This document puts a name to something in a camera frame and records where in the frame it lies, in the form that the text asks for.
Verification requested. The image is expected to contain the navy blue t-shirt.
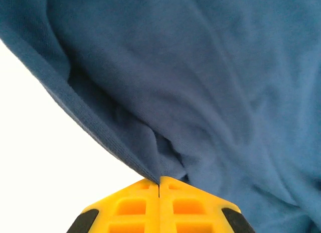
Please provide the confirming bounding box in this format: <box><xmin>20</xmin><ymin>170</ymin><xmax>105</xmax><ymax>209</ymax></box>
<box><xmin>0</xmin><ymin>0</ymin><xmax>321</xmax><ymax>233</ymax></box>

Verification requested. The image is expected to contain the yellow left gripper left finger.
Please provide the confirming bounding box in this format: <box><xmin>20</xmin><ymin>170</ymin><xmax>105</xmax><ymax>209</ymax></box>
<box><xmin>66</xmin><ymin>177</ymin><xmax>161</xmax><ymax>233</ymax></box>

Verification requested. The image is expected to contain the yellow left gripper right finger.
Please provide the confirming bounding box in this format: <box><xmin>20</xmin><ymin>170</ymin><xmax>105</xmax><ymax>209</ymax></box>
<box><xmin>158</xmin><ymin>176</ymin><xmax>255</xmax><ymax>233</ymax></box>

